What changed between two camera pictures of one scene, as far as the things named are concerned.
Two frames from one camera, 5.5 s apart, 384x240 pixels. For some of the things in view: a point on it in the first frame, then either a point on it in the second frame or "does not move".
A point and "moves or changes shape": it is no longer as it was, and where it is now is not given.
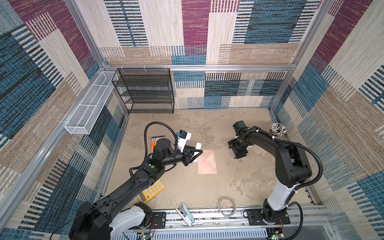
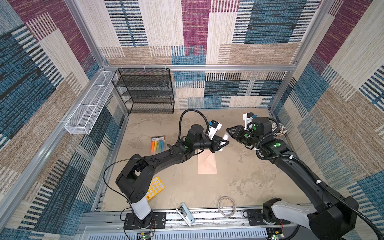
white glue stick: [198, 146] moves or changes shape
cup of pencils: [277, 130] does not move
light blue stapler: [186, 214] does not move
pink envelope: [207, 162] does not move
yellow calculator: [153, 189] does not move
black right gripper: [239, 153] -> [237, 132]
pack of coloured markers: [154, 140] does not move
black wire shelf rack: [145, 90] does not move
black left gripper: [186, 155] -> [214, 147]
